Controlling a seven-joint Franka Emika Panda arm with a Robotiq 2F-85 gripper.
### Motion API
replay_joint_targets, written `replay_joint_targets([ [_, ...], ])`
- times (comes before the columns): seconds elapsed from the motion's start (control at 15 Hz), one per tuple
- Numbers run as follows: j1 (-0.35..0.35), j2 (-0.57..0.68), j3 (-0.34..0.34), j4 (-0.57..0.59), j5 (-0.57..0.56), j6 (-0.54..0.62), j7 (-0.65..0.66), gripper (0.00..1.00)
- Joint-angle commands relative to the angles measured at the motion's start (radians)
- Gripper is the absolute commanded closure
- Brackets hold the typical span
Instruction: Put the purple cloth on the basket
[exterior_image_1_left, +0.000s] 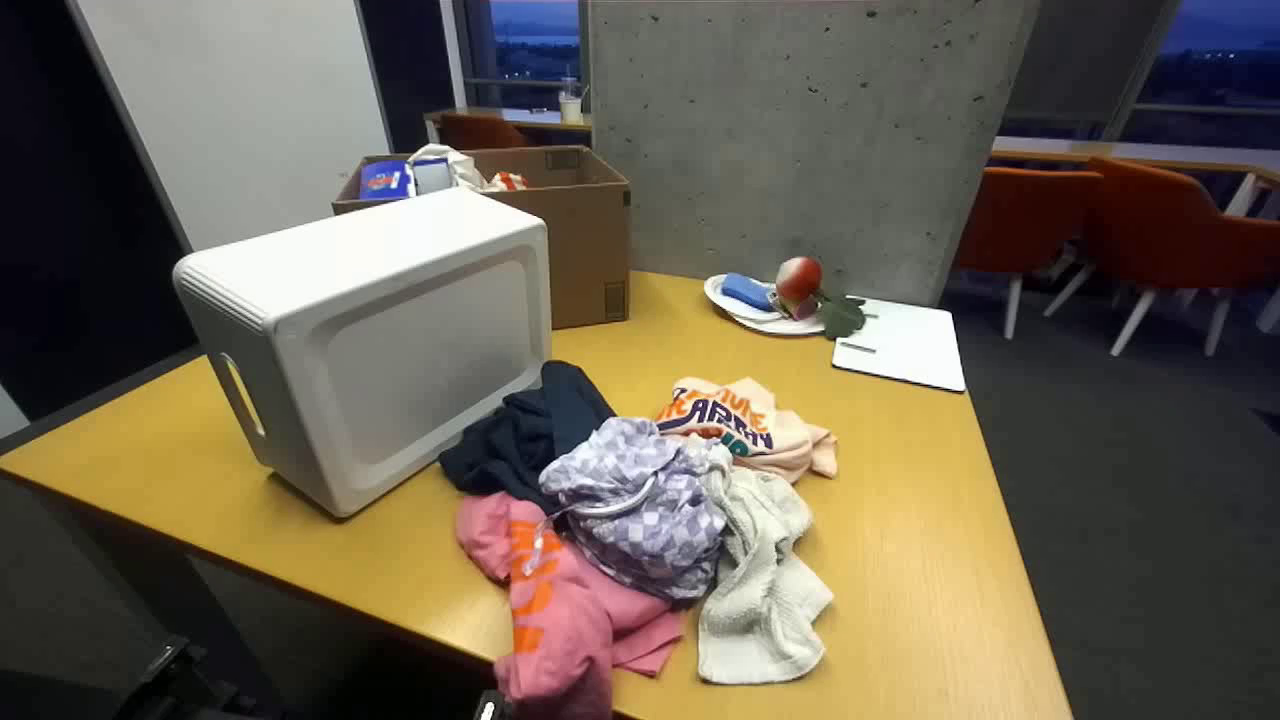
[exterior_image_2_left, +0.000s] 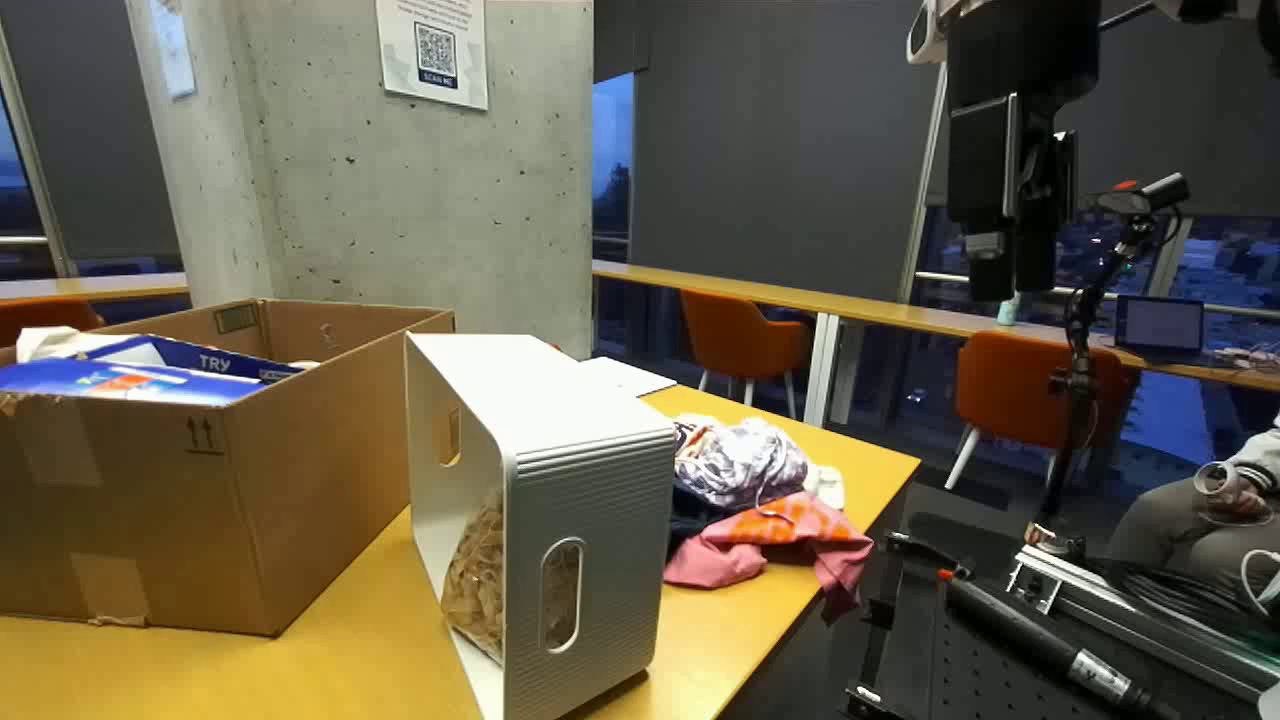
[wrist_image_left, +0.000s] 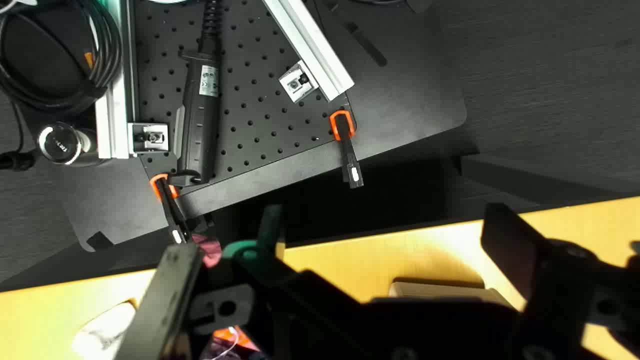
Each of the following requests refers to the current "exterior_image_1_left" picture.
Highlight white towel cloth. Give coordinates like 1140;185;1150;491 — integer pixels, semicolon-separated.
697;452;831;683

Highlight dark navy cloth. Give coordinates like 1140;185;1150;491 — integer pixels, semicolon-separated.
438;360;611;509

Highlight red apple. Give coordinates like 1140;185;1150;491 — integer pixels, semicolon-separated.
771;256;822;314

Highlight peach printed cloth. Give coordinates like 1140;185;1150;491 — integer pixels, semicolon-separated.
656;375;838;478

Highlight blue object on plate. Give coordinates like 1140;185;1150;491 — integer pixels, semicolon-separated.
721;270;776;312

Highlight white plastic basket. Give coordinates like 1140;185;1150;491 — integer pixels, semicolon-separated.
170;189;553;519

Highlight pink cloth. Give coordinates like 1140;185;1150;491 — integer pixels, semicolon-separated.
455;491;684;720

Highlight brown cardboard box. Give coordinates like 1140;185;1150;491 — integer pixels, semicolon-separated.
333;143;632;328

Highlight white plate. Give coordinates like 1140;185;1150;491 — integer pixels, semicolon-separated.
704;270;822;337

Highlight blue box in carton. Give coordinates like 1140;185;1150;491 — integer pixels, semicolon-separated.
354;159;411;202

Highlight white paper notebook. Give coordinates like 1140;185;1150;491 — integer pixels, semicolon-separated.
831;300;967;392

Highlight green leaf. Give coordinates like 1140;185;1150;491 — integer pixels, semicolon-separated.
818;297;862;337

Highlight purple checkered cloth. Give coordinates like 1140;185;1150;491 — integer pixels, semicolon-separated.
539;414;722;604

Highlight orange chair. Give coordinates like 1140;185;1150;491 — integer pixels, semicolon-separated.
956;166;1099;337
1049;156;1280;354

